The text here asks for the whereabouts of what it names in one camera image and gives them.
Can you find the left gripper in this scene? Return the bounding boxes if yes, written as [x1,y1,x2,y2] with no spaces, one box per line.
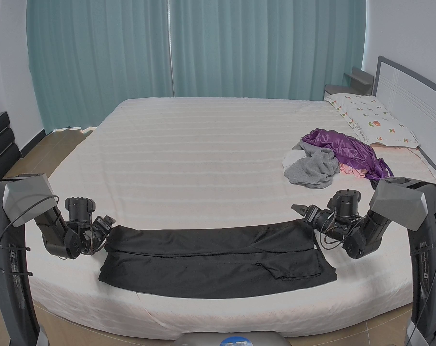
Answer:
[91,215,115,246]

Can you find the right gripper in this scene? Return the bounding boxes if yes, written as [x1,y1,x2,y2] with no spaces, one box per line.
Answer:
[291,204,334,234]

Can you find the black T-shirt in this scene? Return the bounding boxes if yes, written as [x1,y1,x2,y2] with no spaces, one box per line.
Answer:
[98,219,338,299]

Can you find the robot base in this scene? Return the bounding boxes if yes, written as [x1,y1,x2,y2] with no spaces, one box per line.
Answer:
[175,332,291,346]

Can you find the bed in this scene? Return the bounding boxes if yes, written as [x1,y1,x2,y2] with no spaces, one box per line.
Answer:
[5,56,436,340]

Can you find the grey garment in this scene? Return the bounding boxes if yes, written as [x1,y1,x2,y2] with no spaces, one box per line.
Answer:
[284,146,341,189]

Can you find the white garment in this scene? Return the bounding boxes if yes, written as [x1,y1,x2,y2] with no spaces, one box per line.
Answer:
[282,149,307,168]

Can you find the pink garment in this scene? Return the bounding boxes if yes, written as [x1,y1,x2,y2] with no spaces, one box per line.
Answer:
[339,162,370,177]

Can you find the purple satin garment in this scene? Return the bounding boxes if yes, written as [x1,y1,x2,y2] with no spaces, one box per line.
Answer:
[301,129,394,181]

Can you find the white printed pillow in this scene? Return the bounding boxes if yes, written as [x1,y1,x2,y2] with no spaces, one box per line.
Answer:
[324,93,420,148]

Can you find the grey bedside table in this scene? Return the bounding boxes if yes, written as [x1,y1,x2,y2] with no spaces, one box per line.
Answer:
[324,66,375,97]

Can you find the blue-green curtain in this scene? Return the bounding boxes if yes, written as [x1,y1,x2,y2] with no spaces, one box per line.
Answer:
[170,0,366,102]
[26,0,174,134]

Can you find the black cable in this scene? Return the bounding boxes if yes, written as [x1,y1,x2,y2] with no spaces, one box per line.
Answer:
[320,226,345,251]
[0,195,60,277]

